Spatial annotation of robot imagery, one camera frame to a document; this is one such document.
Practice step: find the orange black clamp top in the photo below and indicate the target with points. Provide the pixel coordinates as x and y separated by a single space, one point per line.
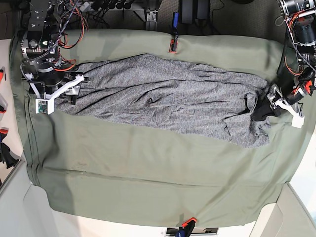
173 44

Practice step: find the grey heathered T-shirt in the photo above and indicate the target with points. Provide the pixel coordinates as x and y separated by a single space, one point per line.
182 97

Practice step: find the aluminium frame bracket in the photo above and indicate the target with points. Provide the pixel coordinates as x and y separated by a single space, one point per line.
151 20

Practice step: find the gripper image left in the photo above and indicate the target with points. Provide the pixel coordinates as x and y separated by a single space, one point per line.
61 82

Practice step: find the blue clamp handle top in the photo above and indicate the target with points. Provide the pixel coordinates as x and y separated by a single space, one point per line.
175 23

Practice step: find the orange blue clamp bottom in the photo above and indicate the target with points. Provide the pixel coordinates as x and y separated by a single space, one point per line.
187 228

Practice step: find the green table cloth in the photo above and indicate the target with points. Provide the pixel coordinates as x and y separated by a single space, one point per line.
143 176

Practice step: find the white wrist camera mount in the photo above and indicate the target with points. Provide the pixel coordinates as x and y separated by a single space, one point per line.
44 102

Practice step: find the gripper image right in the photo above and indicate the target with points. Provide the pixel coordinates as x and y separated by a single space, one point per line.
290 93

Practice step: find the black power adapter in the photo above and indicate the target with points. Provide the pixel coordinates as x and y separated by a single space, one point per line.
190 10

